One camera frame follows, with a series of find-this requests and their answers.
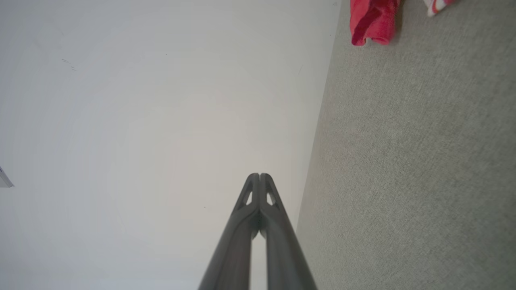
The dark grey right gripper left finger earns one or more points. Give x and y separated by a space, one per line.
236 249

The red and white jersey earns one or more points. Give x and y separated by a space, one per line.
373 20

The small white grey box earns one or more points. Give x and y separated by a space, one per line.
4 179

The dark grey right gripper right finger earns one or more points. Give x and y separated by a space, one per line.
284 253

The grey fabric sofa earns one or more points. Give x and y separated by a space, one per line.
415 161

